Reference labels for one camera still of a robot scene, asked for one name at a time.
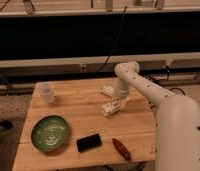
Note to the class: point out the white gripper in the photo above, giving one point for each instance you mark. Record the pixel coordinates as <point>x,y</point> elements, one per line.
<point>114,106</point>

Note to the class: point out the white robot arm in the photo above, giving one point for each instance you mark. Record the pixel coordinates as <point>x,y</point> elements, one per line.
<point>177,119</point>

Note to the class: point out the small white packet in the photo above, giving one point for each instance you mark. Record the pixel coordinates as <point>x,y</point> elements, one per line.
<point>107,90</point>

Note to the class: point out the black rectangular box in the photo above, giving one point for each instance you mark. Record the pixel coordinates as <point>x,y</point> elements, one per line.
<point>88,142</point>

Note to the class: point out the dark red oblong object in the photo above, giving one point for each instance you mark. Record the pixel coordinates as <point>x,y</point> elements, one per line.
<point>121,149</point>

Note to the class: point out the green round plate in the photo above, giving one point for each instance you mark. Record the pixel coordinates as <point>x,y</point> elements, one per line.
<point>50,133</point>

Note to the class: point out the clear plastic cup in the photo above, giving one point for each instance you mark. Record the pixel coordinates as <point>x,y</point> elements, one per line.
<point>46,91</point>

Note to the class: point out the black chair base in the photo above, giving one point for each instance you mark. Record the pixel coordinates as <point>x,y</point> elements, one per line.
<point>6,124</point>

